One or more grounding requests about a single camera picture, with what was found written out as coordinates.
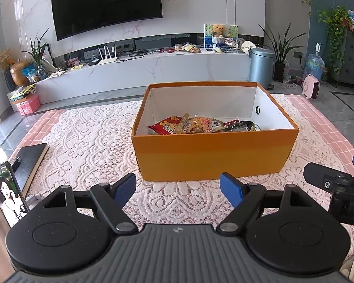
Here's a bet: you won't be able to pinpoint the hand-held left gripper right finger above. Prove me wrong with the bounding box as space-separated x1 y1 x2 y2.
215 173 316 234

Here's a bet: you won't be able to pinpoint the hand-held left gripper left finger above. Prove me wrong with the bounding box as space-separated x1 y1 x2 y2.
32 173 139 235

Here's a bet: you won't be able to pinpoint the orange cardboard box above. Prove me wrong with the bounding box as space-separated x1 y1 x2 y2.
131 81 299 182

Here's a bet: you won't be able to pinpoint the dark green snack packet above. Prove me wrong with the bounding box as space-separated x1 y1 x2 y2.
227 120 260 132

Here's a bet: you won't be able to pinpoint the white lace tablecloth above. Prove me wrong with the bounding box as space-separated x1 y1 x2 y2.
16 93 354 251

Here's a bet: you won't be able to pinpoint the pink fan heater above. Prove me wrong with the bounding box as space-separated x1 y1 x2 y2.
301 75 320 100

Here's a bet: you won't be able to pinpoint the white phone stand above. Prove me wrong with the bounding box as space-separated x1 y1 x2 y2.
26 193 46 205

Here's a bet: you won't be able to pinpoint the black notebook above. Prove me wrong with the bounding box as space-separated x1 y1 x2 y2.
13 143 49 196

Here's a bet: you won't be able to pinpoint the blue water bottle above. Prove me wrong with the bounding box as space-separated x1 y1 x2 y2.
306 43 325 80

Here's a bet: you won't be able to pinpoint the long leaf potted plant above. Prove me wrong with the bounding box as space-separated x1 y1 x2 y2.
258 22 307 83

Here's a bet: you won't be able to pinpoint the white marble television console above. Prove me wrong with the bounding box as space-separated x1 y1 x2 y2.
35 49 251 107

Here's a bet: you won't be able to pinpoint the black smartphone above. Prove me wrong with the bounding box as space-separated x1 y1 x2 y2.
0 161 30 228

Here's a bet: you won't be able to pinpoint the grey metal trash can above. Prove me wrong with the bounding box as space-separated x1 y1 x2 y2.
248 47 275 87

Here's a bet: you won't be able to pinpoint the pink storage box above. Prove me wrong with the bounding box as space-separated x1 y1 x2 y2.
12 94 41 115

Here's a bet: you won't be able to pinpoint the white router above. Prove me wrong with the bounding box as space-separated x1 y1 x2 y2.
98 45 118 65

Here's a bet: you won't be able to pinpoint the green climbing plant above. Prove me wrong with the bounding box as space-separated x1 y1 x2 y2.
317 6 353 74

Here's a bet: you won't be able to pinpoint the pile of papers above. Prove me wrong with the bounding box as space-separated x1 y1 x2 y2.
7 84 36 101

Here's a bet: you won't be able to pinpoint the round white sign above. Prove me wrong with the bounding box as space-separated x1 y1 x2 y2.
241 40 256 54

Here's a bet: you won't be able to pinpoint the pile of snack bags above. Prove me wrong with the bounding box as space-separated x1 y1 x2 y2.
174 43 200 54

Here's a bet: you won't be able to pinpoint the blue packet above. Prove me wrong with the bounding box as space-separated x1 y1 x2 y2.
22 64 40 83

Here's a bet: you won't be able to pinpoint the orange brown vase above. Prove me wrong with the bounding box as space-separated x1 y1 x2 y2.
10 60 31 87

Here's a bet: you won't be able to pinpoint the green picture board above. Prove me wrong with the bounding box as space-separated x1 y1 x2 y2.
203 24 239 48

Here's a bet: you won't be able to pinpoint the brown teddy bear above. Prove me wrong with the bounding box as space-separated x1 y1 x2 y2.
211 24 226 38

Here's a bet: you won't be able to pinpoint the spiky green plant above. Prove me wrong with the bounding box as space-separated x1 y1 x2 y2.
21 28 51 80

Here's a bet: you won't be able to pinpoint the dried flowers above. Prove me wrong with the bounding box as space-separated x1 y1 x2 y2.
0 49 15 71

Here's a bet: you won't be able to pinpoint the white floor cable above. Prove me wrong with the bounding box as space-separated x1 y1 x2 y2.
285 76 304 89

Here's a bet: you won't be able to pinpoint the black cables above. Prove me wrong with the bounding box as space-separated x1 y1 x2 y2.
116 50 154 62

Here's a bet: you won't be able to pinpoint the black wall television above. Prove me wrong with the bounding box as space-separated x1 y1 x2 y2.
50 0 163 42

